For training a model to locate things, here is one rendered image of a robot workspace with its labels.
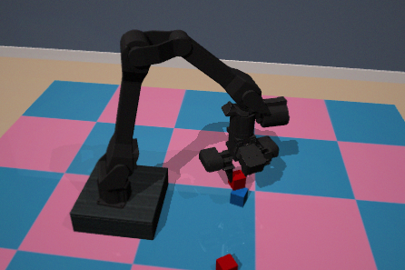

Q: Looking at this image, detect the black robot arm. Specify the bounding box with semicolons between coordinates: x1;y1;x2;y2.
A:
97;29;290;208

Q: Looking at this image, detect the blue cube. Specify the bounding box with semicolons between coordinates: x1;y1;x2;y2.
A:
230;187;249;208

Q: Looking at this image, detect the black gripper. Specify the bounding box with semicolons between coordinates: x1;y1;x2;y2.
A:
199;126;279;183

